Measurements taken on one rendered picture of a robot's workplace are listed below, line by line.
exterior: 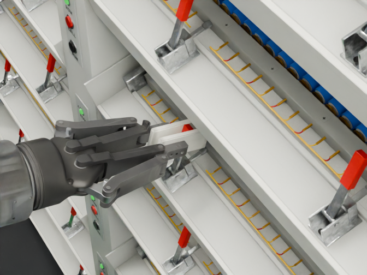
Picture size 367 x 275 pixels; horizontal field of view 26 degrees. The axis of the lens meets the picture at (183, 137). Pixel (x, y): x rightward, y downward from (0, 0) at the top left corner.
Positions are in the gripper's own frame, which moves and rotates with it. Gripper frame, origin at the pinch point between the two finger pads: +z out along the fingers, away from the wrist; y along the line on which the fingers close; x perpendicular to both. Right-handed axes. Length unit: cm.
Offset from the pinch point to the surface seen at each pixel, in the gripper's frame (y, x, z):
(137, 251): -16.3, -42.8, 11.8
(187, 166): 0.9, -4.6, 1.9
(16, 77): -70, -43, 12
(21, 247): -70, -100, 18
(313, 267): 21.6, -2.7, 5.0
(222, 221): 8.9, -6.8, 2.4
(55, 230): -60, -85, 21
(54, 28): -35.7, -7.3, 1.4
